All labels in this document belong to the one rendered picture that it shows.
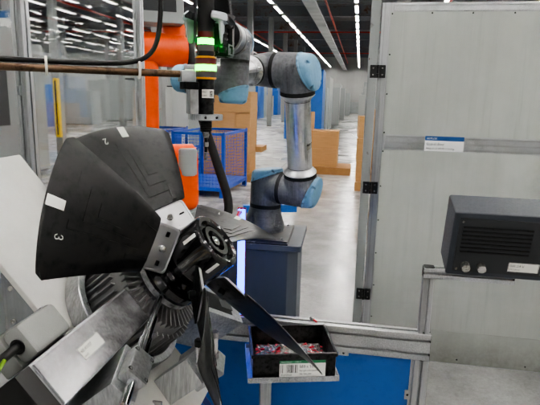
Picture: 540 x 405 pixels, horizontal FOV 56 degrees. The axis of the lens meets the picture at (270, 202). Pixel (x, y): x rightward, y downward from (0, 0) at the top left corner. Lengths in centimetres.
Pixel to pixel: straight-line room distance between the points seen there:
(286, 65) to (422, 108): 133
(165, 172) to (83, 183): 31
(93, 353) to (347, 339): 86
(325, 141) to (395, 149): 751
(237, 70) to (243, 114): 780
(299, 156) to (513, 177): 152
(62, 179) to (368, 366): 107
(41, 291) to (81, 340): 21
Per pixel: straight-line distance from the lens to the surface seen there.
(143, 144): 116
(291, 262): 180
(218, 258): 96
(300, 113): 167
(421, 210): 290
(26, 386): 76
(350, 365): 158
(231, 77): 130
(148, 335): 91
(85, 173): 85
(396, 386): 162
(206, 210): 133
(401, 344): 153
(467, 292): 308
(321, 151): 1033
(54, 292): 106
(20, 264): 105
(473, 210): 139
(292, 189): 176
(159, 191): 108
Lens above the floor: 150
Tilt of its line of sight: 12 degrees down
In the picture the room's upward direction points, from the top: 1 degrees clockwise
